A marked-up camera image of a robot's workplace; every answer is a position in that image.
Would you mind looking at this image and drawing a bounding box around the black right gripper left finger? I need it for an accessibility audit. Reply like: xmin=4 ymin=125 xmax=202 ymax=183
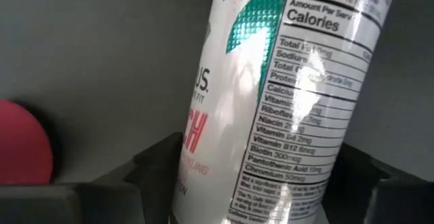
xmin=0 ymin=132 xmax=184 ymax=224

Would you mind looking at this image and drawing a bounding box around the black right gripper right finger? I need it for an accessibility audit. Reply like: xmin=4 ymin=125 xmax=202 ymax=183
xmin=320 ymin=143 xmax=434 ymax=224

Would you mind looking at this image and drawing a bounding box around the white Celsius can black lid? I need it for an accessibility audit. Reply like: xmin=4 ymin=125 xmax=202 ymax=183
xmin=171 ymin=0 xmax=401 ymax=224

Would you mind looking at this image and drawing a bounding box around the red Coca-Cola can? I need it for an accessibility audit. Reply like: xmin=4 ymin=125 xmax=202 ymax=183
xmin=0 ymin=98 xmax=54 ymax=186

